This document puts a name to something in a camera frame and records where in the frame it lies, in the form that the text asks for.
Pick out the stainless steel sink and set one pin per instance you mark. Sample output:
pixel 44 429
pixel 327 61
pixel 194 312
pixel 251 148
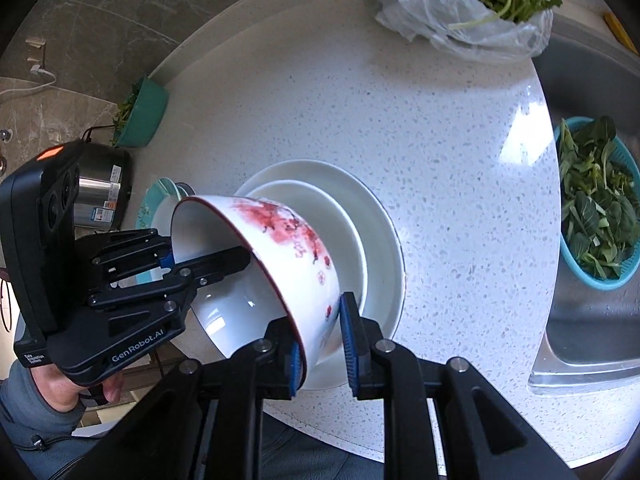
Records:
pixel 591 85

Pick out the teal rimmed plate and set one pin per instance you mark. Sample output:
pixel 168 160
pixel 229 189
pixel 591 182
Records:
pixel 159 203

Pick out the yellow sponge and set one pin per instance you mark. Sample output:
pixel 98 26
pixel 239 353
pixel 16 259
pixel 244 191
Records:
pixel 616 27

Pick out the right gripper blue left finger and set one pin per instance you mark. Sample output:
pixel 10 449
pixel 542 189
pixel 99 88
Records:
pixel 202 421

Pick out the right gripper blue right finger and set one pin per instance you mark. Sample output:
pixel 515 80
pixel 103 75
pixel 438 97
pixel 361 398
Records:
pixel 434 412

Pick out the wall power socket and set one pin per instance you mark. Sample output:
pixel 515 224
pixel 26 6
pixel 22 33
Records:
pixel 37 48

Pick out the person's left forearm grey sleeve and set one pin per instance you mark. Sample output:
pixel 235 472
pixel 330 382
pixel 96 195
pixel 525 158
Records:
pixel 45 439

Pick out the large white bowl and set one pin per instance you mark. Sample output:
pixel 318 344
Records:
pixel 381 244

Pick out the plastic bag of greens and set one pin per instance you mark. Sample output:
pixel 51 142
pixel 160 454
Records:
pixel 485 31

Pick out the person's left hand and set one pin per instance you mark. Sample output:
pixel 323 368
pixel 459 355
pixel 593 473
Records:
pixel 62 394

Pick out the red flower patterned bowl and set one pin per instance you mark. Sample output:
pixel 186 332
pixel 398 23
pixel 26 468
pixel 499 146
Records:
pixel 291 274

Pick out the stainless steel rice cooker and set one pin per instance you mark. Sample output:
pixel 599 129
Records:
pixel 105 184

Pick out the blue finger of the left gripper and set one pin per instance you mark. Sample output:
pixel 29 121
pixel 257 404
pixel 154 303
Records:
pixel 117 255
pixel 179 284

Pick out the small white bowl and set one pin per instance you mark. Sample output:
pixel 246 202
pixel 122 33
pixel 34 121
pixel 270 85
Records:
pixel 333 225

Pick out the green bowl with greens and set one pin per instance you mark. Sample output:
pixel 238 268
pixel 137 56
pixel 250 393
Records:
pixel 139 116

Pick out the teal colander with greens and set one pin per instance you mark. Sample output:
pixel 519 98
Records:
pixel 599 185

